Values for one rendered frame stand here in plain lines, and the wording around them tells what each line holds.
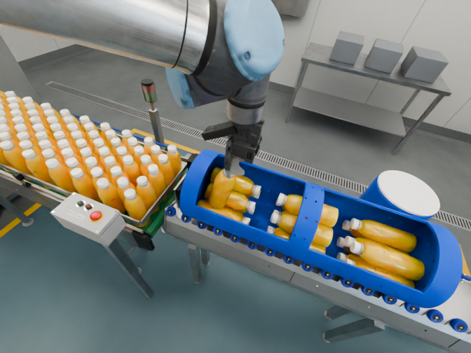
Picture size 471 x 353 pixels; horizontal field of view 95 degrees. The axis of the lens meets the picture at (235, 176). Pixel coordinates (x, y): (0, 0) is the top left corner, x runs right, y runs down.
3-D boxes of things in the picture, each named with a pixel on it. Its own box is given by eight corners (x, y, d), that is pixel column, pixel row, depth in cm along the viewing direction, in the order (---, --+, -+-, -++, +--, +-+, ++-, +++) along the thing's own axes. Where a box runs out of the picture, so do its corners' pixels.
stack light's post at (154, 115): (176, 217, 200) (153, 112, 119) (172, 216, 201) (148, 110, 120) (179, 213, 203) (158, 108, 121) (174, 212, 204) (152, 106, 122)
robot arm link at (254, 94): (217, 33, 42) (257, 30, 46) (216, 95, 51) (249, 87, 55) (247, 50, 37) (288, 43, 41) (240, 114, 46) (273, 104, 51)
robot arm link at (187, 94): (172, 38, 31) (241, 31, 36) (155, 66, 41) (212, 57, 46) (194, 104, 33) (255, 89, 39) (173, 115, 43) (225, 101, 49)
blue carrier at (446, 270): (407, 320, 74) (482, 289, 54) (180, 227, 89) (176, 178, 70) (393, 249, 94) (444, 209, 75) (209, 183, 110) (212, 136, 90)
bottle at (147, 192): (162, 204, 103) (155, 178, 89) (154, 216, 99) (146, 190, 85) (148, 199, 104) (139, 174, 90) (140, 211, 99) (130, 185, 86)
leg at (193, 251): (199, 285, 164) (195, 251, 117) (192, 281, 165) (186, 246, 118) (202, 277, 167) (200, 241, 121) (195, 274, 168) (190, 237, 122)
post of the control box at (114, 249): (150, 298, 155) (96, 232, 81) (145, 296, 156) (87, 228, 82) (153, 293, 157) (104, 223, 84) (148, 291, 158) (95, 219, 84)
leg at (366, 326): (330, 344, 146) (386, 332, 100) (321, 340, 147) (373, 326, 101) (331, 334, 150) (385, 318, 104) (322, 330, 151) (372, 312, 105)
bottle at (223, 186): (205, 196, 84) (214, 166, 70) (221, 190, 87) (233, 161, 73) (213, 211, 81) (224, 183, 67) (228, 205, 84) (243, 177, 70)
